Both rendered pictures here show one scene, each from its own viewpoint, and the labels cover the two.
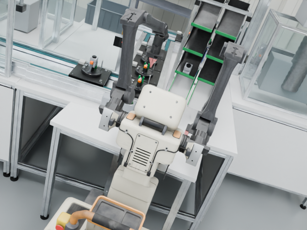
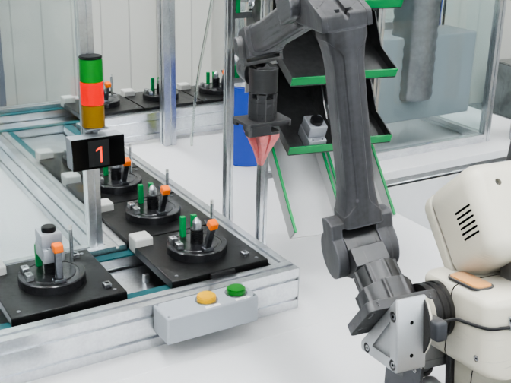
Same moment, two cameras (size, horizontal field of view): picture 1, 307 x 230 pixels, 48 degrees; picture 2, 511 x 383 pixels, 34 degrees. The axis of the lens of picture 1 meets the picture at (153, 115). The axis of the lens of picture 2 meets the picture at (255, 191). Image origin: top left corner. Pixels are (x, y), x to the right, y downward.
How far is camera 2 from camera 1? 1.11 m
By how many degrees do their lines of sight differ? 29
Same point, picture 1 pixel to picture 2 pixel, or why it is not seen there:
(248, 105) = not seen: hidden behind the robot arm
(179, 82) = (290, 179)
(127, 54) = (364, 117)
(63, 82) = (18, 351)
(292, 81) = (420, 76)
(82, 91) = (85, 342)
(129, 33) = (358, 49)
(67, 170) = not seen: outside the picture
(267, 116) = (412, 175)
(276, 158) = not seen: hidden behind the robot
